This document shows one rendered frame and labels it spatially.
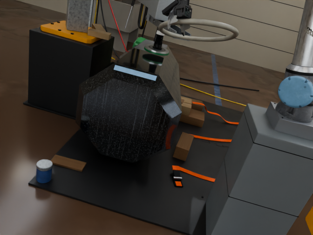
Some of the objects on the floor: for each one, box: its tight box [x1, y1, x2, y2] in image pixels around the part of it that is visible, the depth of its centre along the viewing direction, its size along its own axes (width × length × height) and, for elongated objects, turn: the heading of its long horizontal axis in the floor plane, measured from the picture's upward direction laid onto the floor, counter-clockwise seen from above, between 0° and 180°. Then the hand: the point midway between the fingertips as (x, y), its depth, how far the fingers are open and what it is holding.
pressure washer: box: [132, 21, 157, 48], centre depth 396 cm, size 35×35×87 cm
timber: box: [173, 132, 194, 161], centre depth 260 cm, size 30×12×12 cm, turn 140°
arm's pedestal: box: [201, 104, 313, 235], centre depth 172 cm, size 50×50×85 cm
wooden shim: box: [50, 154, 87, 172], centre depth 210 cm, size 25×10×2 cm, turn 60°
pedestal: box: [23, 27, 115, 120], centre depth 285 cm, size 66×66×74 cm
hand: (175, 33), depth 153 cm, fingers open, 14 cm apart
